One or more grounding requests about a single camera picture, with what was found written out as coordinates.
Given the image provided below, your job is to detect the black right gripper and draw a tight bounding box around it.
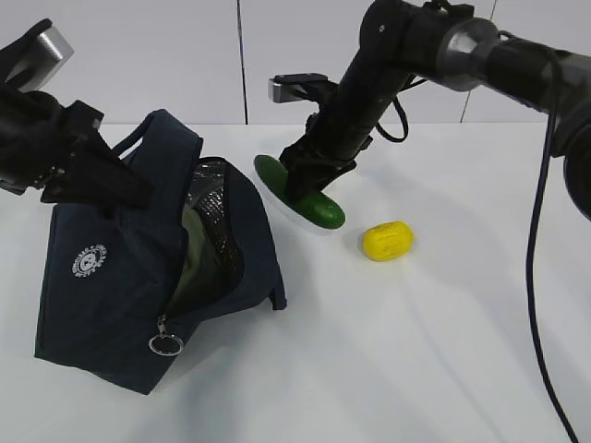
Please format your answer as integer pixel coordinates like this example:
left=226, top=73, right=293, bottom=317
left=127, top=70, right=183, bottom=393
left=280, top=113, right=373, bottom=202

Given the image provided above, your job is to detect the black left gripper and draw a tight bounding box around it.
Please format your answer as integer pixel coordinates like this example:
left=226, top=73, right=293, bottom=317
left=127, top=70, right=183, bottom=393
left=27, top=101, right=151, bottom=217

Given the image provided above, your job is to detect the green cucumber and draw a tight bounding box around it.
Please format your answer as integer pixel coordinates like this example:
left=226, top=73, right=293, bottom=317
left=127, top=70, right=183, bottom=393
left=254, top=155, right=345, bottom=230

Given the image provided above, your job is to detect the yellow lemon-shaped item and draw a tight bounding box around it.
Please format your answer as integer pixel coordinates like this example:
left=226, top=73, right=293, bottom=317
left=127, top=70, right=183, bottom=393
left=361, top=221, right=415, bottom=262

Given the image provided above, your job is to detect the navy blue lunch bag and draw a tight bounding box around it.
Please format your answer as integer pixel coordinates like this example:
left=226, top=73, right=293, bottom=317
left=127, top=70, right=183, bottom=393
left=34, top=110, right=287, bottom=395

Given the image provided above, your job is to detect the green lid glass food container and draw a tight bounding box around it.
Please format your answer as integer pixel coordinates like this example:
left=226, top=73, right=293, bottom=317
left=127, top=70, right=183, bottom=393
left=168, top=206, right=221, bottom=315

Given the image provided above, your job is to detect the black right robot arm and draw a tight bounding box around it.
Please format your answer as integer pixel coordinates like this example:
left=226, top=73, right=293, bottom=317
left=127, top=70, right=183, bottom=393
left=270, top=1, right=590, bottom=214

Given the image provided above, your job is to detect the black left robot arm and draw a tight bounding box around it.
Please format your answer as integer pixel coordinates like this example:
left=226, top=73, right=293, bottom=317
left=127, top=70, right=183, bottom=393
left=1, top=87, right=152, bottom=209

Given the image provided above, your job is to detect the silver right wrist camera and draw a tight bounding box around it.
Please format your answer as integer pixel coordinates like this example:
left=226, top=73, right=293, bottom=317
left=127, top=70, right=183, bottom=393
left=268, top=73, right=338, bottom=104

